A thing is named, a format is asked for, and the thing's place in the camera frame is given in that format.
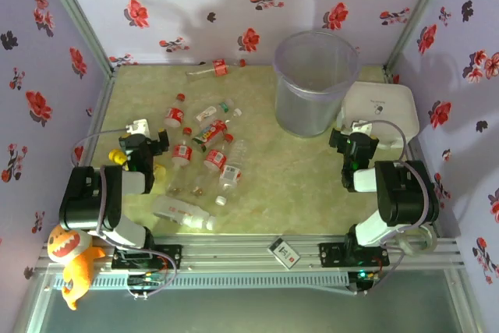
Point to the clear tape roll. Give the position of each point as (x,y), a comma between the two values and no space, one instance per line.
(407,250)

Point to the bottle red green label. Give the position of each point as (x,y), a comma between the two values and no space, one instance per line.
(210,133)

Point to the aluminium frame post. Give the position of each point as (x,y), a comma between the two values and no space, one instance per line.
(74,9)
(420,9)

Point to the orange shark plush toy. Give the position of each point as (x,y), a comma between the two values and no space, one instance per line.
(78,266)

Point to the black white card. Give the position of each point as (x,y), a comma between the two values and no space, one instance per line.
(284,253)

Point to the ribbed clear bottle white cap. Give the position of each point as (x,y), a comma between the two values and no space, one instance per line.
(230,174)

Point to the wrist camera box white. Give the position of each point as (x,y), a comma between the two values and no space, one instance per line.
(360,126)
(138,127)

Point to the transparent grey plastic bin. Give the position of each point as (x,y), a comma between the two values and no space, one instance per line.
(304,114)

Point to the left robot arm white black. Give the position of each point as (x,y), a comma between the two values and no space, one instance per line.
(82,200)

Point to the short clear bottle red label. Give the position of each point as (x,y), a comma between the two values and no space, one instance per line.
(174,114)

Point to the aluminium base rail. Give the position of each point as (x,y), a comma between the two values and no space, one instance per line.
(234,251)

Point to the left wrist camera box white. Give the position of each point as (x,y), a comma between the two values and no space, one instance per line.
(138,127)

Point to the large clear bottle white cap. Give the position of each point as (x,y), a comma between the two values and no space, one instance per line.
(175,210)

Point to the clear bottle green cap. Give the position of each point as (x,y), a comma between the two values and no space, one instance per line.
(204,114)

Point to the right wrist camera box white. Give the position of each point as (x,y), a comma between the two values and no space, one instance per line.
(360,126)

